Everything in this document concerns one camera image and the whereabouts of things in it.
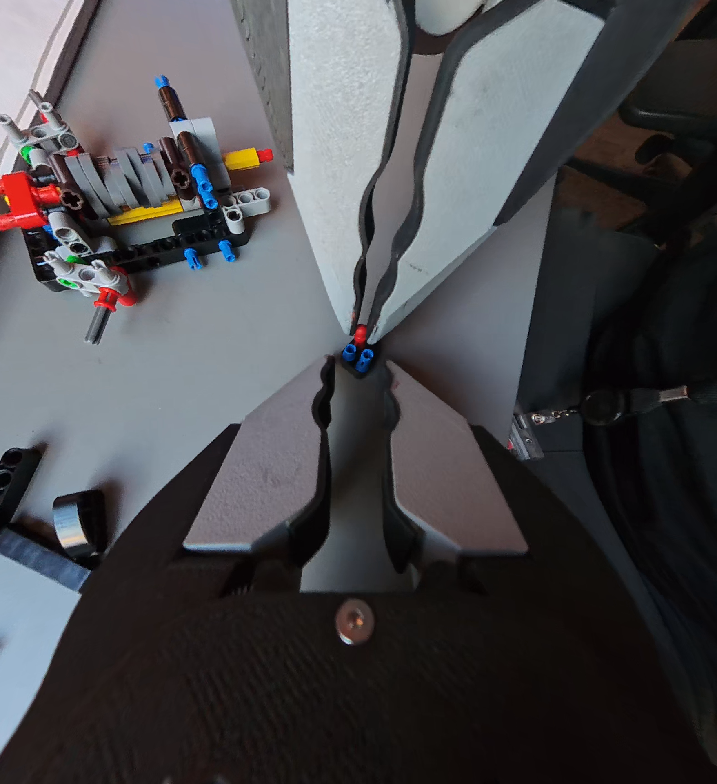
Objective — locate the black lego piece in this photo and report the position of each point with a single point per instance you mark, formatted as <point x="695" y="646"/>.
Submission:
<point x="364" y="358"/>

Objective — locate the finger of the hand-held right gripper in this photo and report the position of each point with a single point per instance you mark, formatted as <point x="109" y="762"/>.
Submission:
<point x="346" y="110"/>
<point x="505" y="122"/>

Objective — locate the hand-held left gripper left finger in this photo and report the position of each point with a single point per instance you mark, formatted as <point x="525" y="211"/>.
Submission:
<point x="254" y="484"/>

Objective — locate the red lego pin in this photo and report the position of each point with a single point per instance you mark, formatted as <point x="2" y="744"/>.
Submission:
<point x="360" y="334"/>

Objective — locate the partly built lego assembly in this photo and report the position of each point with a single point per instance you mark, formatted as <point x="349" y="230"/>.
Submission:
<point x="138" y="184"/>

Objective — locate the black curved lego panel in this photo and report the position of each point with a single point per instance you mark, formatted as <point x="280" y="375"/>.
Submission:
<point x="70" y="520"/>

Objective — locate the lego instruction booklet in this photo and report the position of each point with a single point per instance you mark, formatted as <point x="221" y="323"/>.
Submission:
<point x="3" y="73"/>

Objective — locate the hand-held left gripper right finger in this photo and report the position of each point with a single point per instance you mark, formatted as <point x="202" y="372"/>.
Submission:
<point x="453" y="484"/>

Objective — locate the black office chair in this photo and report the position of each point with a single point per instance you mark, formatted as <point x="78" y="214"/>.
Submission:
<point x="670" y="116"/>

